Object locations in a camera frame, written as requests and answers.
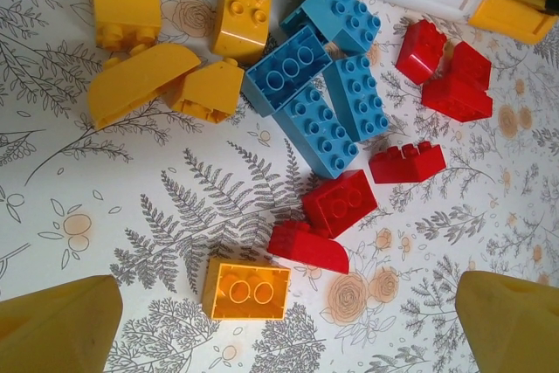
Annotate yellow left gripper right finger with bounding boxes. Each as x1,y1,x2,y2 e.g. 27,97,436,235
455,270,559,373

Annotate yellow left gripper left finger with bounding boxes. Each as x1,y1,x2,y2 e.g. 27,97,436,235
0,274,124,373

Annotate yellow rectangular lego brick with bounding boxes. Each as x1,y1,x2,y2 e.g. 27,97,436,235
201,256,293,321

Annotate red sloped lego brick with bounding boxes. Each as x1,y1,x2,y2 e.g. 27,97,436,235
420,73,495,123
394,18,449,86
442,40,493,91
368,141,448,185

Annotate red rectangular lego brick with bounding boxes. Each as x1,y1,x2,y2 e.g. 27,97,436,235
300,168,379,239

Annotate red curved lego brick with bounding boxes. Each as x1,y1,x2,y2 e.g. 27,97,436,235
266,219,351,276

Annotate blue long lego brick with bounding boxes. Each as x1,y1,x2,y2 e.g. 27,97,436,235
272,84,361,181
241,24,334,120
322,54,391,144

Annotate small yellow sloped lego brick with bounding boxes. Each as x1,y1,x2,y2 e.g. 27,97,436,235
162,58,246,126

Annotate blue square lego brick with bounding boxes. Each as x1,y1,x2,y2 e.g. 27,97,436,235
279,0,383,56

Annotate yellow four-stud lego brick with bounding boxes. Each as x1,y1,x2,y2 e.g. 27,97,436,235
210,0,274,66

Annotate floral patterned table cloth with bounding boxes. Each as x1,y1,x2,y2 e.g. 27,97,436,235
0,0,559,373

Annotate yellow plastic container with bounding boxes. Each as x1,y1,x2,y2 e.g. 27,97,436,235
466,0,559,46

